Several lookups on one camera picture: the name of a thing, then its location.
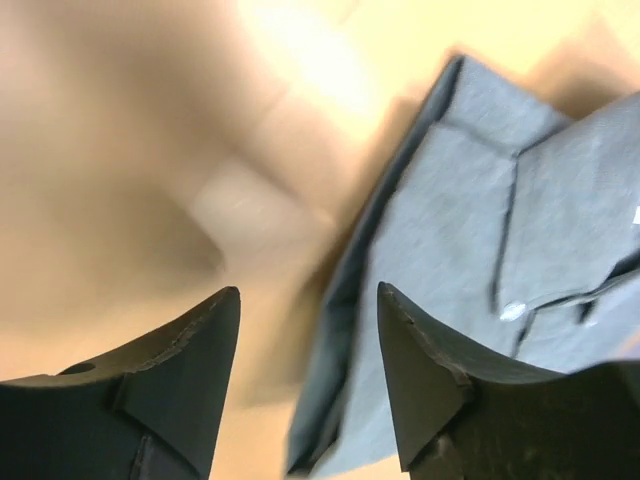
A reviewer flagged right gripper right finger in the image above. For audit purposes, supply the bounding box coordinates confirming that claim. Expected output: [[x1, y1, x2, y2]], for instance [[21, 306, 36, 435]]
[[377, 282, 639, 480]]

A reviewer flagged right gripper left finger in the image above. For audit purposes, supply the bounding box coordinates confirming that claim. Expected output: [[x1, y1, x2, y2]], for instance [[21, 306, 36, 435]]
[[1, 287, 241, 479]]

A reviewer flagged grey long sleeve shirt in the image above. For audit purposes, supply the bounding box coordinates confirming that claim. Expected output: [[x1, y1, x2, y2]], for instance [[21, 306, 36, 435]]
[[286, 55, 639, 478]]

